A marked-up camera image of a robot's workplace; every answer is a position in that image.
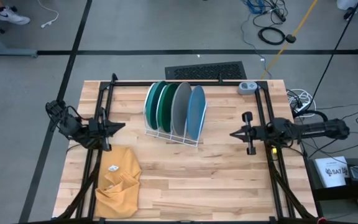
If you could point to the grey control box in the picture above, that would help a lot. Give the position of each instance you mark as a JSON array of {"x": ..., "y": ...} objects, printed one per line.
[{"x": 247, "y": 88}]

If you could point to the black round puck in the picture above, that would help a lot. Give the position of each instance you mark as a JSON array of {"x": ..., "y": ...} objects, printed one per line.
[{"x": 291, "y": 39}]

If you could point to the person's white shoe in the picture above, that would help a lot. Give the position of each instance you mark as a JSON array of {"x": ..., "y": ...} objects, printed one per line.
[{"x": 12, "y": 17}]

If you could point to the black aluminium frame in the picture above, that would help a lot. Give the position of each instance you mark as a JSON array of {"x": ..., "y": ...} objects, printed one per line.
[{"x": 126, "y": 83}]

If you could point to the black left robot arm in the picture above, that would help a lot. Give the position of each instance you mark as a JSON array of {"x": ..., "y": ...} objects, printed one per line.
[{"x": 70, "y": 127}]

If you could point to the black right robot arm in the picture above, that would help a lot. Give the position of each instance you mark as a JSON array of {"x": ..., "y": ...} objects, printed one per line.
[{"x": 322, "y": 129}]

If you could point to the black power strip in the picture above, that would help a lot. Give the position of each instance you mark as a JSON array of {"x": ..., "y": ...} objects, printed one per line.
[{"x": 279, "y": 14}]

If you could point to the grey plate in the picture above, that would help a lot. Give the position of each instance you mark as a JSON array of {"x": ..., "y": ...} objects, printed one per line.
[{"x": 180, "y": 109}]

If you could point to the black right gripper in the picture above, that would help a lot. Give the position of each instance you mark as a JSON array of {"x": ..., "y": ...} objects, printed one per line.
[{"x": 258, "y": 132}]

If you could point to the white printed booklet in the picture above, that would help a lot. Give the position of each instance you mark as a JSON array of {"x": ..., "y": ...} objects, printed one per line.
[{"x": 331, "y": 171}]

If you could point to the blue plate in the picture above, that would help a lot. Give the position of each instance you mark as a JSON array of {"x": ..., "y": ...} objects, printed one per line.
[{"x": 196, "y": 112}]

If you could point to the black box with label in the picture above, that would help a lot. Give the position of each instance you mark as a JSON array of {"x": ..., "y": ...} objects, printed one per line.
[{"x": 337, "y": 193}]

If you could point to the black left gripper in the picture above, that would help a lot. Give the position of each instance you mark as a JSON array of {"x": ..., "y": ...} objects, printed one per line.
[{"x": 98, "y": 130}]

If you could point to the dark green plate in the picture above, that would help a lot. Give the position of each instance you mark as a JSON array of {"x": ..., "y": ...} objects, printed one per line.
[{"x": 166, "y": 109}]

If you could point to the black floor vent grate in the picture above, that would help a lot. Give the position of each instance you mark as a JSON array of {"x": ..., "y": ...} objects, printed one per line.
[{"x": 207, "y": 71}]

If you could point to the yellow cloth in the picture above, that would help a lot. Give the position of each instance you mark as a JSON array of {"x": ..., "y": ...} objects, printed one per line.
[{"x": 117, "y": 186}]

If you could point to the white object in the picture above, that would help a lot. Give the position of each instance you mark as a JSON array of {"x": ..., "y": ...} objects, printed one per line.
[{"x": 346, "y": 3}]

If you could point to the teal plate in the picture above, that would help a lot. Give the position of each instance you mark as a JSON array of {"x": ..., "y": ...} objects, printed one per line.
[{"x": 152, "y": 105}]

